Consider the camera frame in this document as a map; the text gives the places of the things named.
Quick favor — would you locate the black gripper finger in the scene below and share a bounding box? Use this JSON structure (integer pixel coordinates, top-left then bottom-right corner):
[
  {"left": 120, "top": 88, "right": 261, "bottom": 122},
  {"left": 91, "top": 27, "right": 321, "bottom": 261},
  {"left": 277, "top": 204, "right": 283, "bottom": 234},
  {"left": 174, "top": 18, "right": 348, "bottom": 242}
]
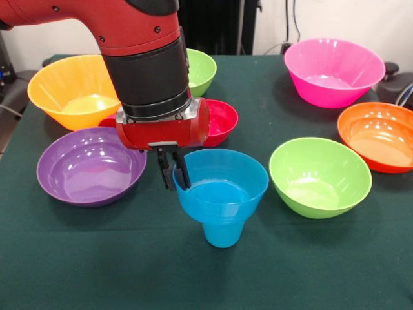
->
[
  {"left": 170, "top": 148, "right": 192, "bottom": 191},
  {"left": 156, "top": 149, "right": 177, "bottom": 192}
]

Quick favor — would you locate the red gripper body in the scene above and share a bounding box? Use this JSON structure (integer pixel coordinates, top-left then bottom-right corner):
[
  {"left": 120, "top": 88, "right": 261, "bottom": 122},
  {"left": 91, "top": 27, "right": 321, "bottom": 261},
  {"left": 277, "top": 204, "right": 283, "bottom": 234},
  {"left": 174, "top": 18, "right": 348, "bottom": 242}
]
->
[{"left": 115, "top": 96, "right": 211, "bottom": 153}]

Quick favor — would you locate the blue bowl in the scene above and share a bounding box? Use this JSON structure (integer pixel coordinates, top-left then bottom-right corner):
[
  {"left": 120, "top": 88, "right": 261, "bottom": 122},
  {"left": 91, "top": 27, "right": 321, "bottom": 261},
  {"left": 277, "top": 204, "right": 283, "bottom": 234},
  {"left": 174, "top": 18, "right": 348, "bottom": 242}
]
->
[{"left": 172, "top": 148, "right": 270, "bottom": 226}]

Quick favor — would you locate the red cup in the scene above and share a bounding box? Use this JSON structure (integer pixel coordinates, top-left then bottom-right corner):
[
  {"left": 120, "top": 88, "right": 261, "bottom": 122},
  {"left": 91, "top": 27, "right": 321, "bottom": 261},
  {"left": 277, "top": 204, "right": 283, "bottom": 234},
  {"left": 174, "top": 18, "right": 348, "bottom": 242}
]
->
[{"left": 98, "top": 112, "right": 118, "bottom": 129}]

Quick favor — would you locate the blue cup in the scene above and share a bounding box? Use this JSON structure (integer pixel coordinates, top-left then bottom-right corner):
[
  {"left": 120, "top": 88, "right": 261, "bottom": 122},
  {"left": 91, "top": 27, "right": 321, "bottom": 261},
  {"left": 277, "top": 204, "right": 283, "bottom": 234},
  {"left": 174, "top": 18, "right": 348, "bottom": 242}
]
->
[{"left": 201, "top": 220, "right": 245, "bottom": 249}]

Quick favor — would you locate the pink bowl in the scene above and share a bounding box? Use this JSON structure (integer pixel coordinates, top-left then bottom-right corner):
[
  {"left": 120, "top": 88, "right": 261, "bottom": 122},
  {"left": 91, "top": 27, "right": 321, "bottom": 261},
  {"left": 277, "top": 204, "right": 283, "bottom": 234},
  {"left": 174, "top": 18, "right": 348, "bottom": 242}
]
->
[{"left": 283, "top": 37, "right": 387, "bottom": 110}]

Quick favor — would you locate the red bowl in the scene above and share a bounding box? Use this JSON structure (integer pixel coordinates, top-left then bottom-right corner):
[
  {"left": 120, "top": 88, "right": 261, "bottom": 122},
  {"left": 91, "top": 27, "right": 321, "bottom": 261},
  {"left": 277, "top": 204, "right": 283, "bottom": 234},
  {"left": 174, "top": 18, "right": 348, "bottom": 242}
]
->
[{"left": 202, "top": 99, "right": 239, "bottom": 149}]

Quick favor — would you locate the green bowl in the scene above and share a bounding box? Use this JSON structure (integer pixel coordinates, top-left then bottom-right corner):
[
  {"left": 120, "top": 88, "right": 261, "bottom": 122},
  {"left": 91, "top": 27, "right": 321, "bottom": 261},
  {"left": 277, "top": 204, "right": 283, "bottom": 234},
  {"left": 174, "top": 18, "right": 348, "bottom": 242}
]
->
[
  {"left": 268, "top": 137, "right": 373, "bottom": 220},
  {"left": 186, "top": 48, "right": 217, "bottom": 99}
]

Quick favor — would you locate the purple bowl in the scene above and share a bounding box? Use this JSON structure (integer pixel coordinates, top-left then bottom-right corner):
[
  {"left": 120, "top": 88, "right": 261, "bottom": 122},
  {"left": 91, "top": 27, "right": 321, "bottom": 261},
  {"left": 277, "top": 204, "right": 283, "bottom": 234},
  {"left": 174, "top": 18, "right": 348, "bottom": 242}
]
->
[{"left": 36, "top": 126, "right": 148, "bottom": 208}]

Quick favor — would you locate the yellow bowl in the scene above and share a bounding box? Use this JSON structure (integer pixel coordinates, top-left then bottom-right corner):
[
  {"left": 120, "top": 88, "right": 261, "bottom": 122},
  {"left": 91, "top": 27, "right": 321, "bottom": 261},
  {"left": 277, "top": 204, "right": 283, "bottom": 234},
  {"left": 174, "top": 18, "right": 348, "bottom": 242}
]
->
[{"left": 26, "top": 54, "right": 123, "bottom": 132}]

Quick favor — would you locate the dark green tablecloth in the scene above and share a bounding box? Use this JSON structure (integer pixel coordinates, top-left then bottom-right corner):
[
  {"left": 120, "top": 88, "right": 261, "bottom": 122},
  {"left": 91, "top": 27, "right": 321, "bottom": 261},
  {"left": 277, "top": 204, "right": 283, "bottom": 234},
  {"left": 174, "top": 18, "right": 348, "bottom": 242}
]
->
[{"left": 0, "top": 54, "right": 413, "bottom": 310}]

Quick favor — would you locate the black office chair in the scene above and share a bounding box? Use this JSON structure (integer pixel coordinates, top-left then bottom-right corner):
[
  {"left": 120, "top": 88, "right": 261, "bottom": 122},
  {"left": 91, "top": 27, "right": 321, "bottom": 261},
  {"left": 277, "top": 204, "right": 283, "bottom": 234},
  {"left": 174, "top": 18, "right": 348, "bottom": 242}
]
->
[
  {"left": 0, "top": 69, "right": 39, "bottom": 117},
  {"left": 377, "top": 61, "right": 413, "bottom": 109}
]

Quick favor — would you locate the black computer box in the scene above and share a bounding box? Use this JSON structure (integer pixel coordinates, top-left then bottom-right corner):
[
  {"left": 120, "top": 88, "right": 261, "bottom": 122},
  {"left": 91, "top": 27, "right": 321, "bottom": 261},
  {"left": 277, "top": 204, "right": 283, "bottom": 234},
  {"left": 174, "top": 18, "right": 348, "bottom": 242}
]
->
[{"left": 0, "top": 30, "right": 17, "bottom": 87}]

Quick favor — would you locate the orange bowl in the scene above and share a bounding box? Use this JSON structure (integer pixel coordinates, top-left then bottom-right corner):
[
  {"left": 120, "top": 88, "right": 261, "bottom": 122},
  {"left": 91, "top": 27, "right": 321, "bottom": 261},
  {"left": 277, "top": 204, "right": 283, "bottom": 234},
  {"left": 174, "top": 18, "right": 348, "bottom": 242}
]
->
[{"left": 337, "top": 101, "right": 413, "bottom": 174}]

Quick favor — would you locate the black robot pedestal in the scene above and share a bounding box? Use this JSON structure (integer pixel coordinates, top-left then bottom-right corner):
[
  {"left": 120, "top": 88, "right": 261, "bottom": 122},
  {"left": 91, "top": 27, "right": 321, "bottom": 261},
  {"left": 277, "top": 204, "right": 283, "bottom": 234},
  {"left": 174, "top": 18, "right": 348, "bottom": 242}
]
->
[{"left": 179, "top": 0, "right": 263, "bottom": 56}]

